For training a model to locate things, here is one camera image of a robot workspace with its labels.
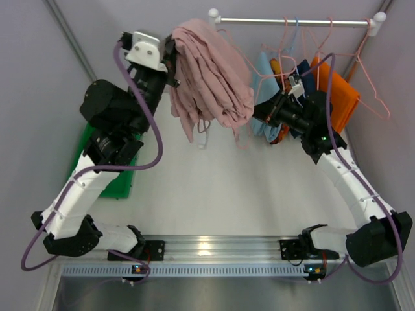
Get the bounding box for pink trousers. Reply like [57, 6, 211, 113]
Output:
[170, 19, 254, 143]

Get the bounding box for bright orange trousers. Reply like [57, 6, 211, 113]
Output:
[312, 63, 360, 133]

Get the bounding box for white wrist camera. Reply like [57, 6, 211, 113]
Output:
[120, 30, 167, 72]
[288, 75, 305, 99]

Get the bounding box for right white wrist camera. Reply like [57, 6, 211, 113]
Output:
[288, 75, 305, 99]

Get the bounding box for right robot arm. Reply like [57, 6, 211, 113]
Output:
[254, 91, 413, 267]

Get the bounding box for navy blue trousers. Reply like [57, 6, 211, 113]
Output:
[287, 58, 315, 139]

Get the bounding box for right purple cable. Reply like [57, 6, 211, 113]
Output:
[298, 52, 406, 286]

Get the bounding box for pink hanger of blue trousers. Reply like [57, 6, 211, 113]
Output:
[261, 16, 289, 66]

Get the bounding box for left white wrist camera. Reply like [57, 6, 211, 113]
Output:
[120, 30, 167, 72]

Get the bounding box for white metal clothes rack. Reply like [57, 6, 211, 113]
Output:
[197, 8, 387, 150]

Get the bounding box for empty pink wire hanger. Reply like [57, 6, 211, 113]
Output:
[322, 12, 390, 120]

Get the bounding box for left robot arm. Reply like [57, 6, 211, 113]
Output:
[31, 32, 179, 260]

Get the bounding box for pink hanger of orange trousers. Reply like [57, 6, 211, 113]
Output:
[302, 16, 333, 91]

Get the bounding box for aluminium mounting rail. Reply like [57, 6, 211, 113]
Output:
[58, 235, 403, 264]

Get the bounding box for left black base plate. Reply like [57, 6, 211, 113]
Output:
[107, 240, 165, 262]

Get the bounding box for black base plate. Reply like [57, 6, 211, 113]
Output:
[279, 238, 340, 261]
[107, 240, 165, 262]

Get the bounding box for green plastic bin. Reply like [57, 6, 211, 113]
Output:
[69, 124, 134, 200]

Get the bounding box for orange patterned trousers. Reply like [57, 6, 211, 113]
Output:
[270, 58, 291, 145]

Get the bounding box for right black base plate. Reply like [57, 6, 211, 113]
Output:
[279, 238, 340, 261]

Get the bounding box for light blue trousers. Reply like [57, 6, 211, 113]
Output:
[250, 52, 281, 143]

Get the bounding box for slotted grey cable duct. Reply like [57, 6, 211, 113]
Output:
[62, 263, 314, 277]

